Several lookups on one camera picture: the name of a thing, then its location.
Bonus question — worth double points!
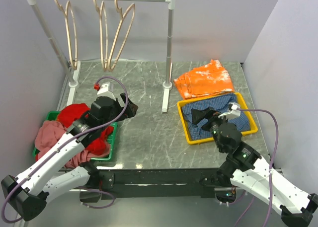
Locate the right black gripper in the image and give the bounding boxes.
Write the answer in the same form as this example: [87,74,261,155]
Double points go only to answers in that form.
[190,106,232,152]

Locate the red t shirt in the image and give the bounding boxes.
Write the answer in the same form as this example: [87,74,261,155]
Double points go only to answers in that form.
[56,103,114,159]

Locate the wooden hanger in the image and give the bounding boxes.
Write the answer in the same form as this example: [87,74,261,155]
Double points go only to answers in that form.
[93,0,108,71]
[107,0,136,72]
[54,0,78,71]

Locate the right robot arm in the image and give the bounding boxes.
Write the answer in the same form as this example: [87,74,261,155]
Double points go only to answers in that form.
[191,103,318,227]

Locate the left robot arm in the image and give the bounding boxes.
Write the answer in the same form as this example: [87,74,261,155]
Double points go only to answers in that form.
[1,93,138,222]

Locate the blue checkered shirt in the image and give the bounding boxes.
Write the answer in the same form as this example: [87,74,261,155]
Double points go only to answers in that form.
[182,93,252,140]

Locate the orange white cloth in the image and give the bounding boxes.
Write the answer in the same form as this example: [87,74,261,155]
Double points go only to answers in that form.
[174,60,235,99]

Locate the yellow plastic tray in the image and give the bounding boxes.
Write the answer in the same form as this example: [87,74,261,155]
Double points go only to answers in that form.
[177,92,258,145]

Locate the black base bar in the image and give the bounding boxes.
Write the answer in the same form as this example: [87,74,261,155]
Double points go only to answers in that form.
[85,168,242,204]

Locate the green plastic tray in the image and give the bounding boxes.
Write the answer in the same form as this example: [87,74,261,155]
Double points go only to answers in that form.
[33,111,117,161]

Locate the pink cloth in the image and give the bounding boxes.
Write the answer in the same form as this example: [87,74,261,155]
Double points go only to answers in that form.
[34,120,91,169]

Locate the white clothes rack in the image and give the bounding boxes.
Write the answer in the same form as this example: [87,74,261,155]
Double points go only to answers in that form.
[27,0,175,113]

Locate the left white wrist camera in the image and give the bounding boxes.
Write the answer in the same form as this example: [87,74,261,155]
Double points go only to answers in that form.
[94,82,115,100]

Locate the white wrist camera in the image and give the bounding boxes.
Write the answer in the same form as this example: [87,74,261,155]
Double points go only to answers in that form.
[94,82,115,100]
[218,102,240,120]

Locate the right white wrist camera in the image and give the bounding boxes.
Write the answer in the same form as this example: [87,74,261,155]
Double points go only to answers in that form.
[218,102,240,120]

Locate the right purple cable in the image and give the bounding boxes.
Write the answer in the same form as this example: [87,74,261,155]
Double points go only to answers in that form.
[233,107,278,227]

